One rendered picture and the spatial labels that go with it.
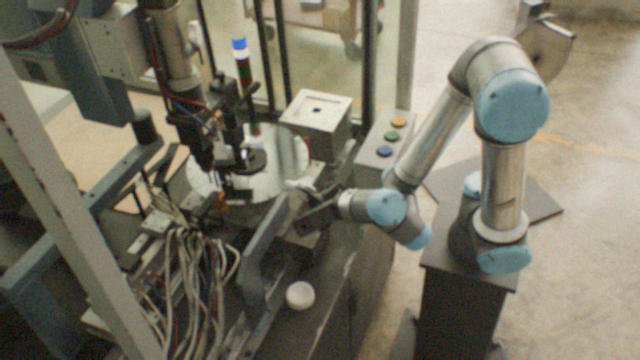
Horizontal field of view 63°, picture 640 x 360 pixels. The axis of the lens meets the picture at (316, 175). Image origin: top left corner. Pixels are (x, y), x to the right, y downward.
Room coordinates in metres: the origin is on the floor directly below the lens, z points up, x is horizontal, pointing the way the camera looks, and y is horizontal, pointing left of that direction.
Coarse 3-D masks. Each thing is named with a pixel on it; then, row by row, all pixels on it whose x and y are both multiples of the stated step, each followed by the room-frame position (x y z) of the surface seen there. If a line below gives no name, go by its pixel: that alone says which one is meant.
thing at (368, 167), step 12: (384, 108) 1.33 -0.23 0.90; (384, 120) 1.27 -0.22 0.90; (408, 120) 1.26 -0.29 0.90; (372, 132) 1.22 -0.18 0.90; (384, 132) 1.21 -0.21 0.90; (408, 132) 1.20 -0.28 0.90; (372, 144) 1.16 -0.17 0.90; (384, 144) 1.16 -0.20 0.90; (396, 144) 1.15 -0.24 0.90; (408, 144) 1.22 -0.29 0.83; (360, 156) 1.11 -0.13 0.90; (372, 156) 1.11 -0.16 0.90; (396, 156) 1.10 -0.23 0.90; (360, 168) 1.08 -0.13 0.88; (372, 168) 1.07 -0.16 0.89; (384, 168) 1.05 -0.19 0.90; (360, 180) 1.08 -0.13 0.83; (372, 180) 1.07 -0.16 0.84
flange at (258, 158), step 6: (252, 150) 1.08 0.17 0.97; (258, 150) 1.10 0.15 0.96; (264, 150) 1.10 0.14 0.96; (228, 156) 1.09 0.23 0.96; (246, 156) 1.06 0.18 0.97; (252, 156) 1.06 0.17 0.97; (258, 156) 1.07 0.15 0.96; (264, 156) 1.07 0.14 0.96; (252, 162) 1.05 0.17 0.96; (258, 162) 1.05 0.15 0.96; (264, 162) 1.05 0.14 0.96; (252, 168) 1.03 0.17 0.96; (258, 168) 1.03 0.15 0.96
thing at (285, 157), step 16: (256, 128) 1.21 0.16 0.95; (272, 128) 1.21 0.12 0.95; (256, 144) 1.14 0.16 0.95; (272, 144) 1.13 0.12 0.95; (288, 144) 1.13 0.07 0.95; (304, 144) 1.12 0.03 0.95; (192, 160) 1.09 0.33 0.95; (272, 160) 1.07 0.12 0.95; (288, 160) 1.06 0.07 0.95; (304, 160) 1.06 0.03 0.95; (192, 176) 1.03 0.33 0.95; (240, 176) 1.01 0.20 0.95; (256, 176) 1.01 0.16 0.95; (272, 176) 1.00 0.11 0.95; (288, 176) 1.00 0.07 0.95; (208, 192) 0.96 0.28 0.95; (240, 192) 0.95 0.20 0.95; (256, 192) 0.95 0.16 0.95; (272, 192) 0.94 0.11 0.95
